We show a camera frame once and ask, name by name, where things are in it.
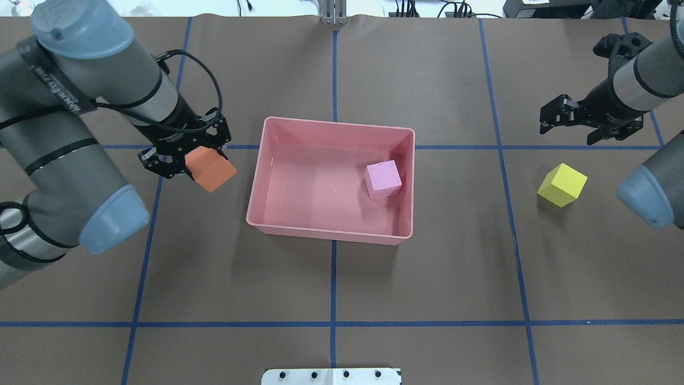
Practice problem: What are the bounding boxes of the black cables on desk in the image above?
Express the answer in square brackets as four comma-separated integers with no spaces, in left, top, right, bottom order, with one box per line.
[388,0,503,19]

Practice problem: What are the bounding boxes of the orange foam block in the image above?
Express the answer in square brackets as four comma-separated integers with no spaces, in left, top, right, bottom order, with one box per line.
[185,147,238,193]

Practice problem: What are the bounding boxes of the pink foam block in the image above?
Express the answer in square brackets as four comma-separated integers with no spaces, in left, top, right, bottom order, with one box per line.
[364,160,403,200]

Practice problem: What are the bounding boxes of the pink plastic bin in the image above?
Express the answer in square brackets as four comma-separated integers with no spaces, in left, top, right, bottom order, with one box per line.
[246,117,416,245]

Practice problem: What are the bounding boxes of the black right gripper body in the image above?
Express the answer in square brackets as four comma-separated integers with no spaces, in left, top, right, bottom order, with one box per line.
[574,91,643,140]

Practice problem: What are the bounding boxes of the yellow foam block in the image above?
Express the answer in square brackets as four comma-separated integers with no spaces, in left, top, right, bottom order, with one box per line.
[537,163,588,207]

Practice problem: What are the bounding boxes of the aluminium frame post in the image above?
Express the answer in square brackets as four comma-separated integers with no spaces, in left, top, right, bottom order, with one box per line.
[315,0,348,26]

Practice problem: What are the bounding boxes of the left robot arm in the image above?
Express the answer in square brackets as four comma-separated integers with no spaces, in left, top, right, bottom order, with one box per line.
[1,1,237,288]

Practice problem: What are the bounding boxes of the black equipment on desk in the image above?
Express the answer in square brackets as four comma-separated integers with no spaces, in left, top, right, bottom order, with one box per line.
[502,1,673,20]

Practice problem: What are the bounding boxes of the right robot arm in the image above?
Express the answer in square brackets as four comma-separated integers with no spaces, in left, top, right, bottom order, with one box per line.
[539,20,683,228]

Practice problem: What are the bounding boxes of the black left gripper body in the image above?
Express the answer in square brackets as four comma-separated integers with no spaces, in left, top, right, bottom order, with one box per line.
[151,110,231,158]

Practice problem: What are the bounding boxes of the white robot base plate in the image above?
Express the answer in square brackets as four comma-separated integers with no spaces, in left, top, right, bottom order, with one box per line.
[261,367,403,384]

